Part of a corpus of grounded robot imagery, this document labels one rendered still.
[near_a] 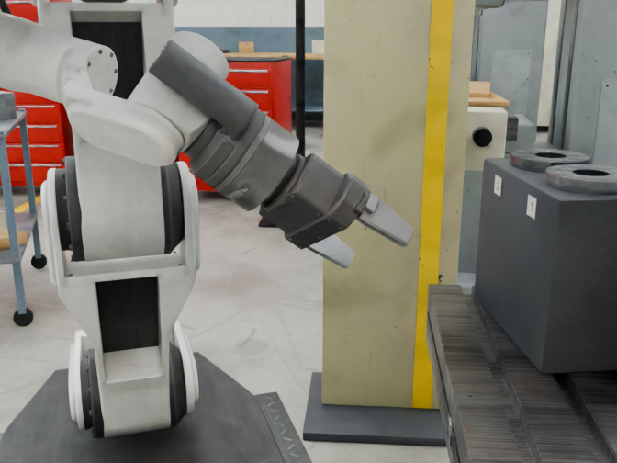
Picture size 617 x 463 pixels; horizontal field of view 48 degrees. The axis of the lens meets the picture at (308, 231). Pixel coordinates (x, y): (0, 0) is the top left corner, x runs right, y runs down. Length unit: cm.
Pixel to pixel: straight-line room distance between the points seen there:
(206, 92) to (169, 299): 44
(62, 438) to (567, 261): 91
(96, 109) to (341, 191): 23
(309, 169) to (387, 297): 159
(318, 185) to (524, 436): 30
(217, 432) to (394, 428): 110
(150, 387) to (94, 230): 30
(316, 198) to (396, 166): 146
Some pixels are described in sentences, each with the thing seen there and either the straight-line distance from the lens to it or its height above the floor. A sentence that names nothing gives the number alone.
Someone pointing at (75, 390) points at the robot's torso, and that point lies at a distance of 116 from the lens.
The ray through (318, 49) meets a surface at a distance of 870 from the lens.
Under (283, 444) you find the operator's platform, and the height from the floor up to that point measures 40.
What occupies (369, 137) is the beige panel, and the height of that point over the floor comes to 93.
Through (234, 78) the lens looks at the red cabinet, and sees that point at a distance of 493.
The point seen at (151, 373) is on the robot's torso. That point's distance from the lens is 110.
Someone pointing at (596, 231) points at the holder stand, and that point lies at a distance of 74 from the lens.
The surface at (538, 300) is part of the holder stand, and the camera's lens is 77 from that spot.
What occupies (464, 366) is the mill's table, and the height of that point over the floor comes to 90.
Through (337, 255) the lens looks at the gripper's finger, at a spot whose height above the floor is 101.
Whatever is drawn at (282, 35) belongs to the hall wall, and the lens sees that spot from 941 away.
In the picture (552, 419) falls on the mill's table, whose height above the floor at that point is 90.
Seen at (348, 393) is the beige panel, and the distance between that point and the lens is 239.
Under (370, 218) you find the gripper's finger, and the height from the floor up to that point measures 108.
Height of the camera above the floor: 125
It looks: 17 degrees down
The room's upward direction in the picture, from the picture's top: straight up
